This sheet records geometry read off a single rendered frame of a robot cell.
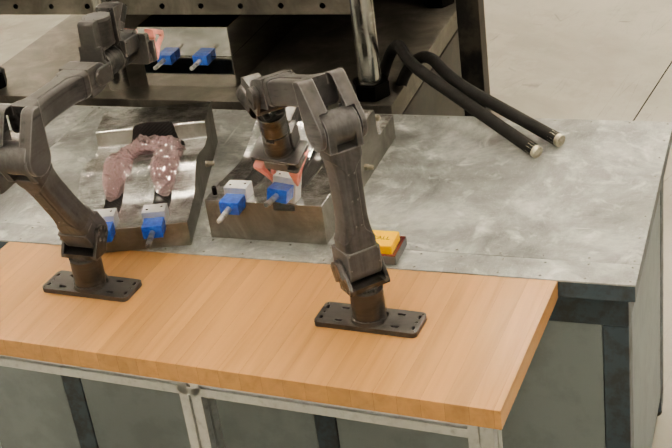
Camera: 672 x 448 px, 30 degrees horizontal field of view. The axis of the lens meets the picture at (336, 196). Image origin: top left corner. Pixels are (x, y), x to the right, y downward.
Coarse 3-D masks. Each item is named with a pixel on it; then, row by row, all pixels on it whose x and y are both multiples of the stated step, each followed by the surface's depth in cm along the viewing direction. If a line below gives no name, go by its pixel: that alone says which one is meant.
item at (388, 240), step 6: (378, 234) 249; (384, 234) 249; (390, 234) 249; (396, 234) 249; (378, 240) 247; (384, 240) 247; (390, 240) 247; (396, 240) 248; (384, 246) 245; (390, 246) 245; (384, 252) 246; (390, 252) 245
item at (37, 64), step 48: (384, 0) 388; (48, 48) 387; (288, 48) 362; (336, 48) 357; (384, 48) 353; (432, 48) 351; (0, 96) 357; (96, 96) 347; (144, 96) 343; (192, 96) 338
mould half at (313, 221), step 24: (384, 120) 292; (384, 144) 289; (240, 168) 273; (264, 192) 260; (312, 192) 257; (216, 216) 261; (240, 216) 259; (264, 216) 257; (288, 216) 255; (312, 216) 253; (264, 240) 260; (288, 240) 258; (312, 240) 256
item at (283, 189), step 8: (280, 176) 253; (288, 176) 253; (272, 184) 252; (280, 184) 252; (288, 184) 252; (272, 192) 250; (280, 192) 249; (288, 192) 250; (296, 192) 253; (272, 200) 246; (280, 200) 250; (288, 200) 251; (296, 200) 254
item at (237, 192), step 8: (232, 184) 259; (240, 184) 258; (248, 184) 258; (224, 192) 259; (232, 192) 258; (240, 192) 257; (248, 192) 258; (224, 200) 256; (232, 200) 255; (240, 200) 255; (224, 208) 256; (232, 208) 255; (240, 208) 256; (224, 216) 252
